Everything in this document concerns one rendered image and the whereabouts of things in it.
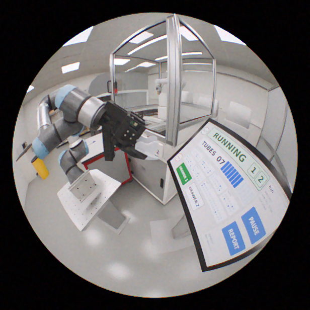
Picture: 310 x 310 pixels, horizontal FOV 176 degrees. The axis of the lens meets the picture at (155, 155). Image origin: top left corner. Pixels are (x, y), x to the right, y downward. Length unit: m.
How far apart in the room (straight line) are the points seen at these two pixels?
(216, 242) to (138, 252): 1.07
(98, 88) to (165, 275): 2.61
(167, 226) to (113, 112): 1.23
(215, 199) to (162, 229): 1.02
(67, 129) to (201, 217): 0.48
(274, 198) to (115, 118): 0.43
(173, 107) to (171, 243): 1.29
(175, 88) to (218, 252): 0.71
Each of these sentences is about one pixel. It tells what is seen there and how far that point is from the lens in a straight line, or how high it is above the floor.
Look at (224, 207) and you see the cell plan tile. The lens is 0.30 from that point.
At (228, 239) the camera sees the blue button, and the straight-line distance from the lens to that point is 0.30.
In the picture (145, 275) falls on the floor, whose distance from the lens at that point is 1.36.
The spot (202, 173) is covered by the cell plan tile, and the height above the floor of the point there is 1.05.
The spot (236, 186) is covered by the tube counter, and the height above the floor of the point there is 1.10.
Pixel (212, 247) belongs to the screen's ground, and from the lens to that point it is 0.32.
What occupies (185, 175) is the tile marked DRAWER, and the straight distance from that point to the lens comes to 0.38.
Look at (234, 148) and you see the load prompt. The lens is 0.34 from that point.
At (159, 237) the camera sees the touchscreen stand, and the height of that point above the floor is 0.03.
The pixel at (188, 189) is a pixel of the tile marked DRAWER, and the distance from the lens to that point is 0.35.
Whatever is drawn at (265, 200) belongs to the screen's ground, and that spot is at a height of 1.14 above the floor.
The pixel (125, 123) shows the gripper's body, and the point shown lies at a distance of 0.22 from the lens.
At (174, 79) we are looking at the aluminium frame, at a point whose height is 1.38.
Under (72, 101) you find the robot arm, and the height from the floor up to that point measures 1.30.
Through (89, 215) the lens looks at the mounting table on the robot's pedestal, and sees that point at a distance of 0.65.
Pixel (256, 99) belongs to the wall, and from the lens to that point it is 3.84.
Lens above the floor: 1.28
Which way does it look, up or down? 36 degrees down
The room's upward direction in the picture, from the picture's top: straight up
